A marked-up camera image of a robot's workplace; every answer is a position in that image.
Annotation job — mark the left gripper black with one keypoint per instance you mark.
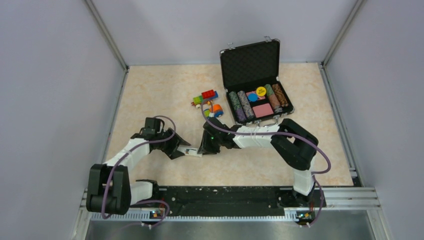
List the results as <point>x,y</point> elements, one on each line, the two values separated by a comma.
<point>175,140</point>

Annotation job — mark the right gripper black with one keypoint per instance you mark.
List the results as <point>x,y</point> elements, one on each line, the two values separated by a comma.
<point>206,148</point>

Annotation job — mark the white remote control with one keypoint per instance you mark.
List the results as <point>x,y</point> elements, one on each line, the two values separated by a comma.
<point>189,151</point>

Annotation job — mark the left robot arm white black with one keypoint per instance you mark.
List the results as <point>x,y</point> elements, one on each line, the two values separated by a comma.
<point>109,190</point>

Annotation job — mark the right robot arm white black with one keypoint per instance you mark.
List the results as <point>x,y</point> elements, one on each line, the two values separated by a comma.
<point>296,146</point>

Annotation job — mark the orange blue toy car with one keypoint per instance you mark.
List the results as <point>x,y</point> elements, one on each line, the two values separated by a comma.
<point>217,109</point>

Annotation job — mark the green purple chip stack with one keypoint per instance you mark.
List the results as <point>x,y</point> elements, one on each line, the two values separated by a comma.
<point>236,104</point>

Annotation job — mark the red blue brick truck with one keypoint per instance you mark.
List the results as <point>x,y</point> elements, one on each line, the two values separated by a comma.
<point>209,95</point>

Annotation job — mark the blue purple chip stack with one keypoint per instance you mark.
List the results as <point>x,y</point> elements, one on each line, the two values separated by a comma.
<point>246,105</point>

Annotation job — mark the blue poker chip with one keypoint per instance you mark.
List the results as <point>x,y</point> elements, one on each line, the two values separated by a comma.
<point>252,97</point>

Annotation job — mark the pink card deck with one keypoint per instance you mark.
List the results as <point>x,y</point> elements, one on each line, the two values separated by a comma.
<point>262,110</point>

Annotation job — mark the yellow dealer button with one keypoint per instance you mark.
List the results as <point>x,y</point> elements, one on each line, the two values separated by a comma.
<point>261,91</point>

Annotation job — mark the black poker chip case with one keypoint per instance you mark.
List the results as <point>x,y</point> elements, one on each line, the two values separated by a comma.
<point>247,67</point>

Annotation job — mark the brown orange chip stack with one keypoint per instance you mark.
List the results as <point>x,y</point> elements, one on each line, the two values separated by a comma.
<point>280,95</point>

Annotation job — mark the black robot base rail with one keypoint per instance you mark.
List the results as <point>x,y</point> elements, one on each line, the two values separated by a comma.
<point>232,203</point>

